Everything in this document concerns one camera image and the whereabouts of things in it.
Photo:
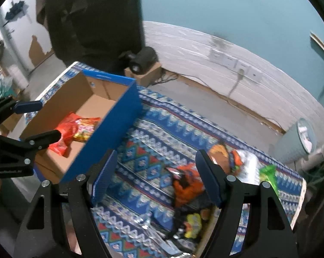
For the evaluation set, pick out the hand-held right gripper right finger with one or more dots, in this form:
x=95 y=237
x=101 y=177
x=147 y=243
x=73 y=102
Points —
x=210 y=185

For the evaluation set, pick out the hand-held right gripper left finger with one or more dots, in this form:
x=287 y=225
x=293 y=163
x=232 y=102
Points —
x=105 y=178

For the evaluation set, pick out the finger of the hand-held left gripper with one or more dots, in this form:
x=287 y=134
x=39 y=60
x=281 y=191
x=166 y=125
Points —
x=41 y=139
x=27 y=106

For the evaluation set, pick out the red snack packet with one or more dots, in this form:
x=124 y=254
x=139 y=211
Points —
x=66 y=131

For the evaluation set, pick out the orange blue white snack packet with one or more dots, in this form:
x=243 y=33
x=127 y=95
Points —
x=231 y=161

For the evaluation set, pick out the green snack packet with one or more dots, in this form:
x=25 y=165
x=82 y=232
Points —
x=268 y=172

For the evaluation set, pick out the blue cardboard box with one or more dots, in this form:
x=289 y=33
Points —
x=127 y=113

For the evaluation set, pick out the silver snack packet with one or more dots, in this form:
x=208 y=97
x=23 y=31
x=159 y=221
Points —
x=153 y=233

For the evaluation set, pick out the white bucket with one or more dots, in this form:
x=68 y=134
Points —
x=18 y=76

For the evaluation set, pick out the yellow black snack packet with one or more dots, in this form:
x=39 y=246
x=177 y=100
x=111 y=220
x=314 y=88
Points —
x=194 y=223

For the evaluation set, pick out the blue patterned mat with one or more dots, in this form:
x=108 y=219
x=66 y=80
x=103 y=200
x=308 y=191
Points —
x=156 y=139

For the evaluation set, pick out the pale green trash bin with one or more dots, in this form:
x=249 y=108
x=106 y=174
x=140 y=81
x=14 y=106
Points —
x=290 y=145

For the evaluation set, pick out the white pipe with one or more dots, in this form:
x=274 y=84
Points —
x=315 y=158

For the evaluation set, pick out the small brown cardboard box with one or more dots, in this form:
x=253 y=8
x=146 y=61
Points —
x=148 y=76

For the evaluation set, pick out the black round device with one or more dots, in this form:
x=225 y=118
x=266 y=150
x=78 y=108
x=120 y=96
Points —
x=143 y=57

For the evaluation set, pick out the black wall object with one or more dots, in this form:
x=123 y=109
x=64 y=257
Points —
x=14 y=12

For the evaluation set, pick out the white wall socket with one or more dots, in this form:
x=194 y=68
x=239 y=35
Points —
x=230 y=61
x=216 y=55
x=245 y=67
x=255 y=74

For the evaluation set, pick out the wooden frame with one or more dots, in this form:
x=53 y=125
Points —
x=321 y=43

